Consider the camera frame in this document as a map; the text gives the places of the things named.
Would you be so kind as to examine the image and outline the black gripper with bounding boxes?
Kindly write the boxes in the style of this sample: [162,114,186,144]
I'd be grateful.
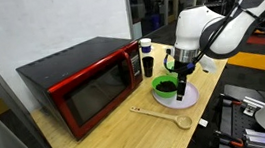
[170,59,198,102]

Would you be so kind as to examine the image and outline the lilac round plate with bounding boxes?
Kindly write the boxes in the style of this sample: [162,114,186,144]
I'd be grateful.
[151,80,202,113]

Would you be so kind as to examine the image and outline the dark green bowl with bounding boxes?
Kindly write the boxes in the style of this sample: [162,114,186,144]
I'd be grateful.
[150,73,181,101]

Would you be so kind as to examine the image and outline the black microwave oven body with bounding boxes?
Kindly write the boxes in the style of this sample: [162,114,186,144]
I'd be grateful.
[13,31,150,148]

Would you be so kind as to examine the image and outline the wooden spoon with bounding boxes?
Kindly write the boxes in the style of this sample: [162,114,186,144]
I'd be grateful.
[128,100,194,136]

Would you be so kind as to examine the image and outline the white box beside table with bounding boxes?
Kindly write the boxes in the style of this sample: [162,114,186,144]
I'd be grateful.
[198,118,209,129]

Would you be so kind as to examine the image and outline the black cup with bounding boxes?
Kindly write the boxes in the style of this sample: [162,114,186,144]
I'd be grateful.
[141,54,157,79]

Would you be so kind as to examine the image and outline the white paper cup purple band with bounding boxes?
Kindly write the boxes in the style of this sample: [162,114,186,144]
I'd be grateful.
[139,37,154,55]

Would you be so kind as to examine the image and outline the black perforated breadboard table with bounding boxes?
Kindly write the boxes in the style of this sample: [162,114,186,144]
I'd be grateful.
[207,79,265,148]

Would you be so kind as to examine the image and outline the blue bin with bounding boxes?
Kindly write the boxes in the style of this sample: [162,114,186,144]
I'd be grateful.
[150,12,164,31]

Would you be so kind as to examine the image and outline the black arm cable blue tape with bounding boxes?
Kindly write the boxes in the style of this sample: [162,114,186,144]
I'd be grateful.
[156,0,265,78]

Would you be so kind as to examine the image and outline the light green handled bowl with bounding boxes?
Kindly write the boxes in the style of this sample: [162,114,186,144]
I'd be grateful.
[163,59,178,75]

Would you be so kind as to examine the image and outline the white wrist bracket red knob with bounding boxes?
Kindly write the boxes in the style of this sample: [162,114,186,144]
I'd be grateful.
[200,53,219,76]

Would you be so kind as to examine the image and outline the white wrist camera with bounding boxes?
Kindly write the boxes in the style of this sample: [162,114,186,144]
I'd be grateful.
[165,47,176,58]

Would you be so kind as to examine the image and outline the silver aluminium bracket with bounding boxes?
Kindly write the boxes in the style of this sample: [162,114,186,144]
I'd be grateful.
[240,93,265,118]

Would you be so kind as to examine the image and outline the orange handled tool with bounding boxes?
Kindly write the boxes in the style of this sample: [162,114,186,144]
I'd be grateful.
[214,127,246,148]

